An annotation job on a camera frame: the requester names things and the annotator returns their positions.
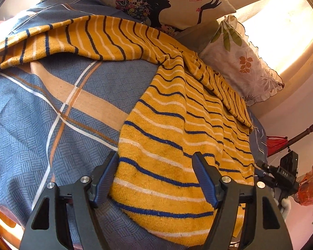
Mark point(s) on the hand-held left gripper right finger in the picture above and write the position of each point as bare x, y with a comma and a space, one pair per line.
206, 183

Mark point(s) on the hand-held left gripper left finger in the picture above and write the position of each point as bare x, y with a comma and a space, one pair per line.
106, 181

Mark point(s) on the yellow striped knit sweater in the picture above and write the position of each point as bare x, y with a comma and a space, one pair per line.
167, 135

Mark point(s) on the person's right hand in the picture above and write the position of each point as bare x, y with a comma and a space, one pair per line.
285, 207

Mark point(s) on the orange plastic bag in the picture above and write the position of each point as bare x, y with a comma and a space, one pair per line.
311, 185

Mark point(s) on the red cloth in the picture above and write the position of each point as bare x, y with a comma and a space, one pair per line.
276, 144

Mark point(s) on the wooden stick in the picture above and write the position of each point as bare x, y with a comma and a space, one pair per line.
304, 131

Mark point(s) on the blue plaid bedsheet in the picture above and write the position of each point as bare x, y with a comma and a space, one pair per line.
28, 122

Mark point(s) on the white pillow with leaf print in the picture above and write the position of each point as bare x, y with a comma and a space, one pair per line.
246, 62

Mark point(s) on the grey cushion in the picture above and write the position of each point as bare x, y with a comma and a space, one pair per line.
195, 37

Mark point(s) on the cream pillow with silhouette print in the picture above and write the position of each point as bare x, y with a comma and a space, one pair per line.
177, 2

